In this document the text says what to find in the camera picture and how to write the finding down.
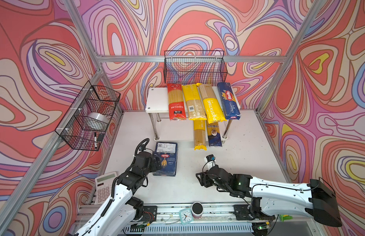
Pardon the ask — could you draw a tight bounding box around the dark blue Barilla pasta box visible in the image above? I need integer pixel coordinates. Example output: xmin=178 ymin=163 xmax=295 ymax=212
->
xmin=153 ymin=142 xmax=178 ymax=177

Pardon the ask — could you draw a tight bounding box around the clear blue spaghetti pack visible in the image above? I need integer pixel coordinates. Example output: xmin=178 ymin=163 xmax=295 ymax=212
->
xmin=206 ymin=122 xmax=222 ymax=147

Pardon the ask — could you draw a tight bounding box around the red spaghetti pack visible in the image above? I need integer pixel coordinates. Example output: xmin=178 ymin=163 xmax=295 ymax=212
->
xmin=167 ymin=84 xmax=186 ymax=121

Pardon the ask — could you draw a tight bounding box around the yellow Pastatime spaghetti pack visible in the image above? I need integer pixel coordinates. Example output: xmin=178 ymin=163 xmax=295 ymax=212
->
xmin=193 ymin=120 xmax=207 ymax=150
xmin=197 ymin=83 xmax=226 ymax=124

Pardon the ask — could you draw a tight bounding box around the blue Barilla spaghetti pack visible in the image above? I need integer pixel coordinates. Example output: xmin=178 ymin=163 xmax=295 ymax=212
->
xmin=217 ymin=82 xmax=241 ymax=120

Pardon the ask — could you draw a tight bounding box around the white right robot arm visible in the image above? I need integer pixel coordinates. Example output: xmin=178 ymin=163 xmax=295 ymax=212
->
xmin=196 ymin=165 xmax=343 ymax=228

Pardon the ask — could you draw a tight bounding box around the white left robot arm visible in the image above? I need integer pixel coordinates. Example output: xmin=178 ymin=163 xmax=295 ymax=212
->
xmin=75 ymin=151 xmax=161 ymax=236

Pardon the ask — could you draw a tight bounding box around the white two-tier shelf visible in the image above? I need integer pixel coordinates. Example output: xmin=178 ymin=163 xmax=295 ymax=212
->
xmin=145 ymin=85 xmax=241 ymax=141

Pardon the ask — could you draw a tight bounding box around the white calculator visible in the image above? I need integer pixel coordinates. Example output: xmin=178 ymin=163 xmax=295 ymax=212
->
xmin=94 ymin=172 xmax=118 ymax=205

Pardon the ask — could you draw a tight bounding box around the black round speaker can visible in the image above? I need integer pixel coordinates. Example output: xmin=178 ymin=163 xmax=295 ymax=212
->
xmin=191 ymin=202 xmax=204 ymax=219

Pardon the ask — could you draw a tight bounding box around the black marker pen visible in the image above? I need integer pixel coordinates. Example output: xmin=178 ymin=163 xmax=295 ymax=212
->
xmin=94 ymin=132 xmax=98 ymax=149

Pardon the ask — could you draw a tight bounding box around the green snack packet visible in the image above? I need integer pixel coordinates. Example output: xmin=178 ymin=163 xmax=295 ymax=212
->
xmin=279 ymin=215 xmax=293 ymax=222

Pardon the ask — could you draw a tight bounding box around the silver tape roll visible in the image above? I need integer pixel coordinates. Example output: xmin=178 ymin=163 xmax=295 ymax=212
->
xmin=88 ymin=112 xmax=109 ymax=124

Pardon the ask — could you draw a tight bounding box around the teal alarm clock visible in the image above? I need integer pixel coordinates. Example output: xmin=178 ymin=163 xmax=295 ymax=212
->
xmin=179 ymin=208 xmax=194 ymax=225

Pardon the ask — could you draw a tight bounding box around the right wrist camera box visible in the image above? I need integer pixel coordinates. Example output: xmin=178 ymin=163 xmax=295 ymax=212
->
xmin=206 ymin=154 xmax=216 ymax=162

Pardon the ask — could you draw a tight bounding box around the black wire basket left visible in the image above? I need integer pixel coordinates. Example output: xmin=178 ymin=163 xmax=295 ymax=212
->
xmin=55 ymin=82 xmax=120 ymax=151

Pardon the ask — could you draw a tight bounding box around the black wire basket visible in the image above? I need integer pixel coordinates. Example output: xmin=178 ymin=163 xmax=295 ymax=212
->
xmin=163 ymin=49 xmax=228 ymax=86
xmin=55 ymin=82 xmax=120 ymax=151

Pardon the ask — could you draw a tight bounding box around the black wire basket rear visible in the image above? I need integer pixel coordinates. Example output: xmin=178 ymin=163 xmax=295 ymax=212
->
xmin=163 ymin=49 xmax=228 ymax=86

